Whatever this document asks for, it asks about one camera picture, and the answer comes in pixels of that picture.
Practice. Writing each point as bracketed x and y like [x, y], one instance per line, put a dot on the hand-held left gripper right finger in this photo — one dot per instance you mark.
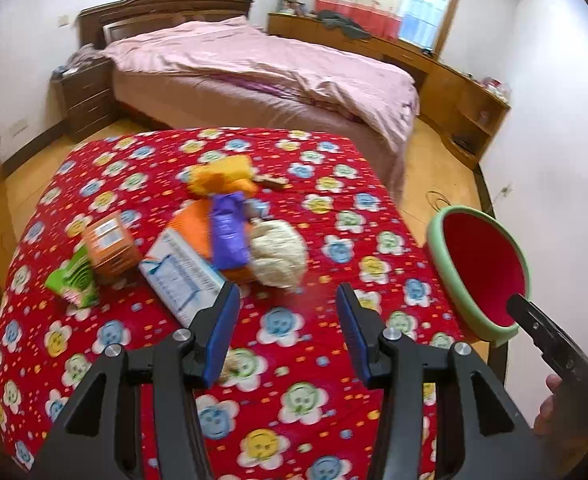
[354, 330]

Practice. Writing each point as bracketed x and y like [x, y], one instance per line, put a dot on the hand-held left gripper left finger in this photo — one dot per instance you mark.
[223, 325]

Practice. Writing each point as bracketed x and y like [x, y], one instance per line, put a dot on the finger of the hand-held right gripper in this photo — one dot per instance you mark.
[529, 315]

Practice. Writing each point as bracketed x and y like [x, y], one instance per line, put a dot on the white and blue box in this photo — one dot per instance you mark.
[183, 275]

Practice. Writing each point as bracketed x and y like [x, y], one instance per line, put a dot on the green bin with red inside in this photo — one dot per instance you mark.
[474, 250]

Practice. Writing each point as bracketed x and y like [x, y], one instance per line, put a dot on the cream knitted cloth ball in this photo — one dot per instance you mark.
[279, 255]

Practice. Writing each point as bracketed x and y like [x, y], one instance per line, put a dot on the purple packet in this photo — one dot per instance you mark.
[228, 235]

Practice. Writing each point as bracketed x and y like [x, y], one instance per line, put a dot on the small blue grey toy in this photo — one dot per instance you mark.
[258, 208]

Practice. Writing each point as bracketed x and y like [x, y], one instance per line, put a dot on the orange box with label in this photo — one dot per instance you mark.
[111, 250]

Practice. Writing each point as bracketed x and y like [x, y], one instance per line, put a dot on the green packet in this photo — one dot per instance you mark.
[73, 277]

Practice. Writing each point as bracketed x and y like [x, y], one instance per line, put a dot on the person's right hand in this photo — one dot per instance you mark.
[549, 410]

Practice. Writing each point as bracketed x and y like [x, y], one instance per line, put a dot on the red floral blanket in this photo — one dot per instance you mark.
[299, 240]

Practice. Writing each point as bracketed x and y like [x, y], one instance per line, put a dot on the small wooden piece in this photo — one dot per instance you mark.
[274, 181]

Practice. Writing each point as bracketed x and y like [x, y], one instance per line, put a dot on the yellow cloth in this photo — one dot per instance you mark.
[233, 167]

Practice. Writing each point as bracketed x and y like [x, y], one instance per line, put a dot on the black device on shelf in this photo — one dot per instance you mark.
[463, 144]

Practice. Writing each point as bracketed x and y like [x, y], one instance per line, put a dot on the bed with mauve sheet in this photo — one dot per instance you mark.
[183, 100]

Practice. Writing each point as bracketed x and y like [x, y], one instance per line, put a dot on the small items on desk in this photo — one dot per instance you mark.
[496, 87]

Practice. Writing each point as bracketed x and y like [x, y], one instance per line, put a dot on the long wooden desk unit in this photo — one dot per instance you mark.
[444, 85]

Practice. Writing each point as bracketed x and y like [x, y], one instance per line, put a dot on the bed with pink blanket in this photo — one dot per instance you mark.
[274, 70]

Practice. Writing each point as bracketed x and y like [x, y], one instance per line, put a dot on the dark wooden nightstand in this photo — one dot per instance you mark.
[86, 100]

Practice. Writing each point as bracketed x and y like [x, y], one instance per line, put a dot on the pile of clothes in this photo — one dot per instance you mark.
[76, 60]

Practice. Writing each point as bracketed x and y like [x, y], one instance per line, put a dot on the dark grey garment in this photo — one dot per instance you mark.
[344, 22]

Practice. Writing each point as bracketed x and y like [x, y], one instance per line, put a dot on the dark wooden headboard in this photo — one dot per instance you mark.
[173, 5]

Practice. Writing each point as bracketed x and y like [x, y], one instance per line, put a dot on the window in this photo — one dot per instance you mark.
[429, 5]

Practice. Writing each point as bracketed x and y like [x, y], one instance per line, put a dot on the photo frames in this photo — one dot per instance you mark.
[291, 6]

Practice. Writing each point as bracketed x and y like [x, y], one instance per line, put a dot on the beige wall socket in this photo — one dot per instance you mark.
[19, 127]

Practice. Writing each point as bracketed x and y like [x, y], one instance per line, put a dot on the wall switch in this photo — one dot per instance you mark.
[63, 20]

